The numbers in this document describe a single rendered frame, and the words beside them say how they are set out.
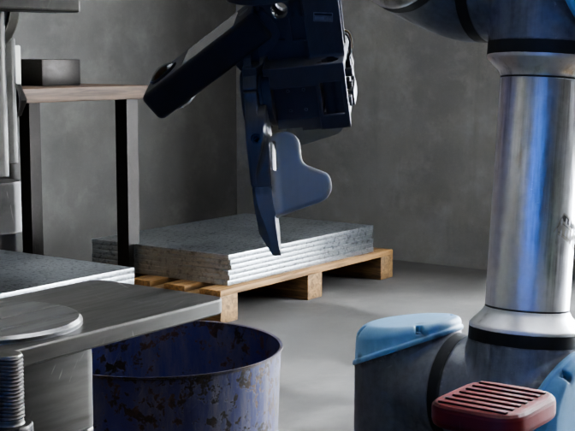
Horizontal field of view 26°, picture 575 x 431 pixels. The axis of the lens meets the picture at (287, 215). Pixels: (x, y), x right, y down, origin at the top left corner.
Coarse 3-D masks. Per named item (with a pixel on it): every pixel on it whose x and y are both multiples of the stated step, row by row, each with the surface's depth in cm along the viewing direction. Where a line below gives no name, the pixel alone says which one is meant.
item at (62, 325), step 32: (64, 288) 99; (96, 288) 99; (128, 288) 99; (160, 288) 99; (0, 320) 85; (32, 320) 85; (64, 320) 85; (96, 320) 87; (128, 320) 87; (160, 320) 89; (192, 320) 92; (32, 352) 79; (64, 352) 82; (32, 384) 82; (64, 384) 85; (32, 416) 82; (64, 416) 85
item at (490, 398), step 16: (480, 384) 78; (496, 384) 77; (448, 400) 74; (464, 400) 74; (480, 400) 74; (496, 400) 74; (512, 400) 74; (528, 400) 74; (544, 400) 74; (432, 416) 74; (448, 416) 73; (464, 416) 72; (480, 416) 72; (496, 416) 71; (512, 416) 71; (528, 416) 72; (544, 416) 74
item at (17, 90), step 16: (0, 16) 75; (16, 16) 76; (0, 32) 75; (0, 48) 75; (0, 64) 75; (0, 80) 75; (0, 96) 75; (16, 96) 80; (0, 112) 75; (16, 112) 80; (0, 128) 75; (16, 128) 80; (0, 144) 75; (16, 144) 80; (0, 160) 75; (16, 160) 80; (0, 176) 75
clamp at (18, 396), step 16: (0, 352) 66; (16, 352) 66; (0, 368) 65; (16, 368) 65; (0, 384) 65; (16, 384) 65; (0, 400) 65; (16, 400) 65; (0, 416) 65; (16, 416) 66
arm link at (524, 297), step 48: (480, 0) 125; (528, 0) 122; (528, 48) 122; (528, 96) 123; (528, 144) 123; (528, 192) 123; (528, 240) 124; (528, 288) 124; (480, 336) 125; (528, 336) 122; (528, 384) 122
